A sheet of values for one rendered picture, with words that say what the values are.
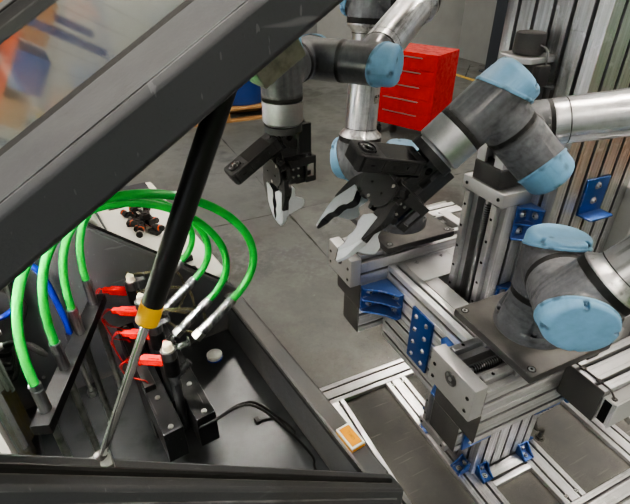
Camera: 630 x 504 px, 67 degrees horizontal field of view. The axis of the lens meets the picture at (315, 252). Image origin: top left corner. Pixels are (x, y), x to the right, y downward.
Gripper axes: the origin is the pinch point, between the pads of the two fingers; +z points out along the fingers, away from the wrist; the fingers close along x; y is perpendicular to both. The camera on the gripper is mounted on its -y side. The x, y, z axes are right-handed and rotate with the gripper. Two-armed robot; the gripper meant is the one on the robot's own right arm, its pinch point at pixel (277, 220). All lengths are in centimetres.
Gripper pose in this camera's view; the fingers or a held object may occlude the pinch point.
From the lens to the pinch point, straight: 99.0
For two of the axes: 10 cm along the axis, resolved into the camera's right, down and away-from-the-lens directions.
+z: 0.0, 8.4, 5.4
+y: 8.4, -3.0, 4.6
